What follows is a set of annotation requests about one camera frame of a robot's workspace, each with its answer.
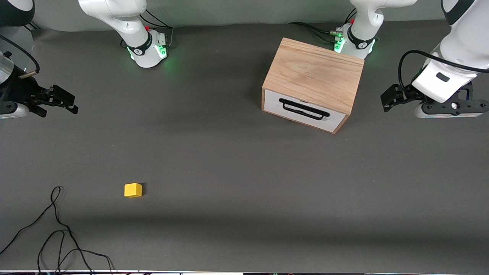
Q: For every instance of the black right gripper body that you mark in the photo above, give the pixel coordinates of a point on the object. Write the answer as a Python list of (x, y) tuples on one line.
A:
[(18, 91)]

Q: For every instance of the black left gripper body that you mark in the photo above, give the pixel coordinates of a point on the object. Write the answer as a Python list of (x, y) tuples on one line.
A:
[(405, 94)]

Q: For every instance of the yellow cube block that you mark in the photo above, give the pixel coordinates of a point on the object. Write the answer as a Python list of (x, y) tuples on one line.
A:
[(133, 190)]

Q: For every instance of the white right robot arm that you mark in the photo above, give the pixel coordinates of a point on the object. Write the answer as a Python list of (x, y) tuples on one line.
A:
[(128, 23)]

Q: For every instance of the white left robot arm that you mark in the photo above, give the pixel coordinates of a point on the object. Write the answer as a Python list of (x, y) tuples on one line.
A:
[(464, 34)]

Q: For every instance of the wooden drawer cabinet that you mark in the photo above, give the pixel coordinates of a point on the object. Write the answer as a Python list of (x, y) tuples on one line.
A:
[(315, 72)]

